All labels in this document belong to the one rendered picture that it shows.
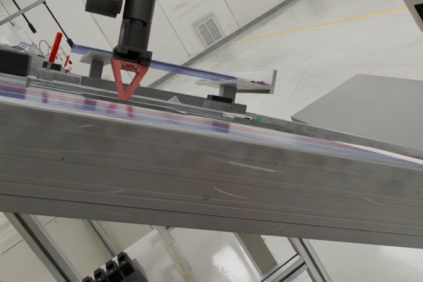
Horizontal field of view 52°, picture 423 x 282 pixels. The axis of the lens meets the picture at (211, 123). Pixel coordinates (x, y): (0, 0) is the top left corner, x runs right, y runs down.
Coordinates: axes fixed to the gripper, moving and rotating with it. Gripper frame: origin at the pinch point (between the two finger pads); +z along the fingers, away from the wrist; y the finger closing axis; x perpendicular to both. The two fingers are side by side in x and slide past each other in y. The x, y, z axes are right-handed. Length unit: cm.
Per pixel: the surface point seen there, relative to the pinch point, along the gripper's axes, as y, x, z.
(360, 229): 60, 11, 6
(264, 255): -33, 55, 42
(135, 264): 7.2, 6.4, 30.4
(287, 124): 13.1, 29.0, -0.4
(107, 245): -83, 13, 59
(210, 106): -8.0, 20.3, -1.2
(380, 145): 38.9, 29.0, 0.0
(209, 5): -746, 221, -195
